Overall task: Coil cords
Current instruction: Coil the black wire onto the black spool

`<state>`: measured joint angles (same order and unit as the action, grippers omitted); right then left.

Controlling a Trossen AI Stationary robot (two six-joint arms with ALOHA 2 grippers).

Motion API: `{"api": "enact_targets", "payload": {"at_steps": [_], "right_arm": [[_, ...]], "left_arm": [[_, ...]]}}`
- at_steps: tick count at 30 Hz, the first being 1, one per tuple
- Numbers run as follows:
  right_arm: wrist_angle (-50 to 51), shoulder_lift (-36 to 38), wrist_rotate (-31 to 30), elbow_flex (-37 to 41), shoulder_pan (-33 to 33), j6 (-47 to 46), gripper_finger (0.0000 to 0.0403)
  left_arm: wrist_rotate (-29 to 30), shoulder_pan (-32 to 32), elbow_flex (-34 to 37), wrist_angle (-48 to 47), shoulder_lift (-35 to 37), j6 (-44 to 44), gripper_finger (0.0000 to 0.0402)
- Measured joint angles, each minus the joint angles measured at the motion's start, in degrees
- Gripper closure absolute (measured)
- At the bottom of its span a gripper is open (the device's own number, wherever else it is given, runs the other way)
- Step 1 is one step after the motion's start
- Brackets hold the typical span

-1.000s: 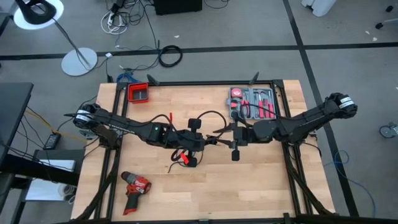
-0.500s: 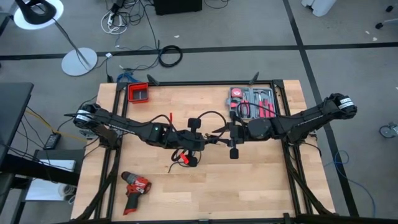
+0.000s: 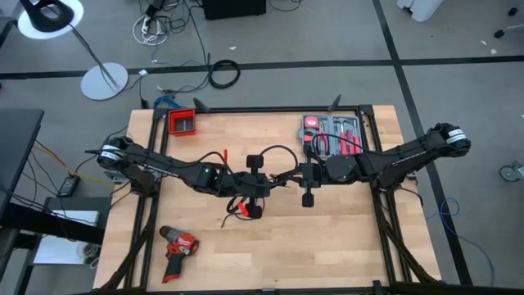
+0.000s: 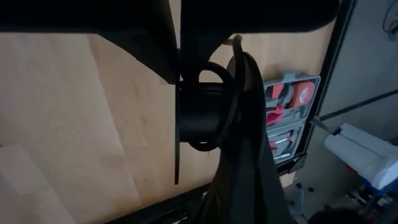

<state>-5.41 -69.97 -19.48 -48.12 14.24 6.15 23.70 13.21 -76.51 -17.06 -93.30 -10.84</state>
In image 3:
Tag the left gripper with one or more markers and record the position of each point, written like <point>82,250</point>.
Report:
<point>256,186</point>

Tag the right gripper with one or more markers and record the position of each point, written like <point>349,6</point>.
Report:
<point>309,176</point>

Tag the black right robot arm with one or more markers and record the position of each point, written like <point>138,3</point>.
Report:
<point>409,157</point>

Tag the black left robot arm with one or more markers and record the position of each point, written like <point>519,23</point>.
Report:
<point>163,166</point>

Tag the red utility knife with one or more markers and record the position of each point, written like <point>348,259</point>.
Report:
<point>307,138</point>

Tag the grey tool case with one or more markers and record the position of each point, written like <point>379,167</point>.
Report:
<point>331,139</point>

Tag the red tape measure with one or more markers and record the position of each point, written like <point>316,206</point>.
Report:
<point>311,121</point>

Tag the red plastic bin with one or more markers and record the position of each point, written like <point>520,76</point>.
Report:
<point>182,123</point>

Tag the black equipment box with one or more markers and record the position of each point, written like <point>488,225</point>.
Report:
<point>233,8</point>

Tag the white sheet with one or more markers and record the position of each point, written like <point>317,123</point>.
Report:
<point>78,217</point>

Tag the white power strip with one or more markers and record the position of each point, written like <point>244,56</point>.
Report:
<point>146,25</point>

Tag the black power adapter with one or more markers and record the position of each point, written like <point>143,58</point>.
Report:
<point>69,186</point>

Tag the white machine base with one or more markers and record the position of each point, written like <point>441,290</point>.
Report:
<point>419,8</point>

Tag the grey caster wheel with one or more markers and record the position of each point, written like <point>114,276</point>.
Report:
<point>507,172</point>

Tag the black cart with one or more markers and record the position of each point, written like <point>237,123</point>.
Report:
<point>41,223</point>

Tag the office chair base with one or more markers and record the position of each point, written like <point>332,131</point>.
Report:
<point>498,34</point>

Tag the black desk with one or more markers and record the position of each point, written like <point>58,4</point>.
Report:
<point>16,155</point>

